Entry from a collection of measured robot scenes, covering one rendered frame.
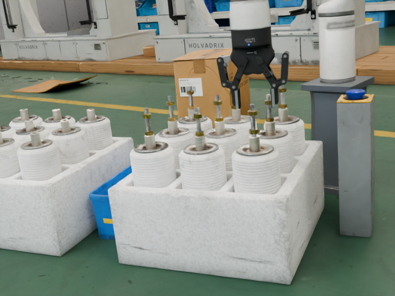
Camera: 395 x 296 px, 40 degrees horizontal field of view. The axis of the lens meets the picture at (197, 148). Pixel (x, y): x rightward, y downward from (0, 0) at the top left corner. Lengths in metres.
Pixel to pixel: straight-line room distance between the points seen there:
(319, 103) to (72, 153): 0.66
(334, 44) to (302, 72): 1.73
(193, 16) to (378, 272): 2.98
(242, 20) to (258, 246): 0.43
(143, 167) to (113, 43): 3.29
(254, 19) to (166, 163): 0.36
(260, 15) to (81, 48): 3.67
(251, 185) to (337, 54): 0.52
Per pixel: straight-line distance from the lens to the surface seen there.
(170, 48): 3.86
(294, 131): 1.27
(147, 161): 1.13
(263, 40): 1.01
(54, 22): 8.46
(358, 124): 1.19
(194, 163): 1.09
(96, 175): 1.41
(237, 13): 1.00
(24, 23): 5.54
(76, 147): 1.40
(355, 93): 1.19
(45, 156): 1.31
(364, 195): 1.24
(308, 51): 3.21
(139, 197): 1.14
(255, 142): 1.07
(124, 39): 4.48
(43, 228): 1.32
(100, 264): 1.26
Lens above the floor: 0.58
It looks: 17 degrees down
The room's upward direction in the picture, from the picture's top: 6 degrees counter-clockwise
